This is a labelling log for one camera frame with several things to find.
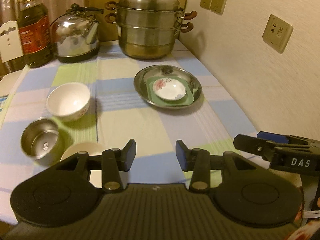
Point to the floral white ceramic saucer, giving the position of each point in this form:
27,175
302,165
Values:
169,89

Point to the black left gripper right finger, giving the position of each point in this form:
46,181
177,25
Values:
196,160

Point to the green square plastic plate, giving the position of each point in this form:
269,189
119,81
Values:
185,101

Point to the white chair back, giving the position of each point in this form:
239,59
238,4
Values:
10,43

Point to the large stainless steel dish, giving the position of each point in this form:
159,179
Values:
162,70

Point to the stacked stainless steel steamer pot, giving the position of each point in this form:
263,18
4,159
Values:
148,29

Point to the stainless steel kettle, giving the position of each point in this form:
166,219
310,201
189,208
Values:
75,34

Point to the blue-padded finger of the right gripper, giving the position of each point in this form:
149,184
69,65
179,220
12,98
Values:
262,145

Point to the wall network socket plate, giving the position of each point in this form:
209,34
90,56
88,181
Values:
277,33

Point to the double wall power socket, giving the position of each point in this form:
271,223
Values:
216,6

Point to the white ceramic rice bowl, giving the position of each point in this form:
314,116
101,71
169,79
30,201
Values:
69,102

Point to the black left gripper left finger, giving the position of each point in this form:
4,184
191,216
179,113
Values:
114,161

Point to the cooking oil bottle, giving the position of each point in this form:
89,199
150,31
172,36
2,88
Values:
34,28

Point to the small stainless steel bowl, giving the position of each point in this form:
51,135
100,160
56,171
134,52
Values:
42,141

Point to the checkered pastel tablecloth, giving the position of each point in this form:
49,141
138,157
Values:
118,114

